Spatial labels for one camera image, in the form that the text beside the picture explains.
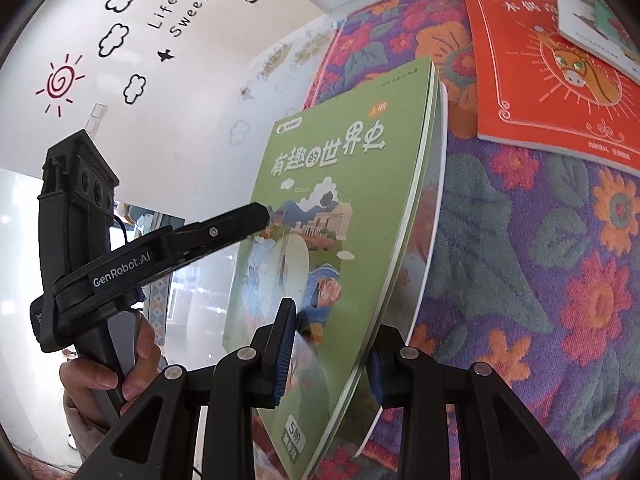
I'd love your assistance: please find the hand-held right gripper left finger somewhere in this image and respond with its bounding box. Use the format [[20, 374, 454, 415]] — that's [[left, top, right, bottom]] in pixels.
[[87, 297, 298, 480]]

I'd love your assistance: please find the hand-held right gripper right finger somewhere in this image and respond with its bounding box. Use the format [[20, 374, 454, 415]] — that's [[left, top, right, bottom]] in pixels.
[[365, 325, 581, 480]]

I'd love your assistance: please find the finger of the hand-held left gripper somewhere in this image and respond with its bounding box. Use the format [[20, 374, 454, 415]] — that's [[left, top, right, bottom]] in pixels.
[[160, 202, 272, 271]]

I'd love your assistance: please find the light green landscape cover book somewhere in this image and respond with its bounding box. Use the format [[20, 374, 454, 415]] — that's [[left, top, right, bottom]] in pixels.
[[221, 56, 441, 478]]

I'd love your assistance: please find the red donkey cover book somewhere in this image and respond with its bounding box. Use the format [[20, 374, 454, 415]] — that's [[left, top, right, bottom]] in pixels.
[[459, 0, 640, 178]]

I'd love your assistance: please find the person's left hand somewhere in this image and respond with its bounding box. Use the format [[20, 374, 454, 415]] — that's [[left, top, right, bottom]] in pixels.
[[59, 311, 163, 429]]

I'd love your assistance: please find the floral blanket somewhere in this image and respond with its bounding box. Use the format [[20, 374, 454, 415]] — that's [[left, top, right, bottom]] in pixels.
[[300, 0, 640, 480]]

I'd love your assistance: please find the white picture book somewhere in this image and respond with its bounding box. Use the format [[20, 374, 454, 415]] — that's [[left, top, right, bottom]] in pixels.
[[552, 0, 640, 83]]

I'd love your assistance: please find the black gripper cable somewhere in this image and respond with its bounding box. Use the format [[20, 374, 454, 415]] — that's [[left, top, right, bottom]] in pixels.
[[111, 212, 132, 248]]

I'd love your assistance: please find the white wall switch panel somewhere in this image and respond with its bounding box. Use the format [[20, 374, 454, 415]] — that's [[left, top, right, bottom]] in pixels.
[[82, 102, 108, 136]]

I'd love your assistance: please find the red sun wall sticker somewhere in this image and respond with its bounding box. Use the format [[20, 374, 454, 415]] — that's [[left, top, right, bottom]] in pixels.
[[35, 52, 86, 118]]

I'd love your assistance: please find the black lettering wall sticker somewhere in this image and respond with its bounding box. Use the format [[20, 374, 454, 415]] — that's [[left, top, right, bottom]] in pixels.
[[147, 0, 208, 41]]

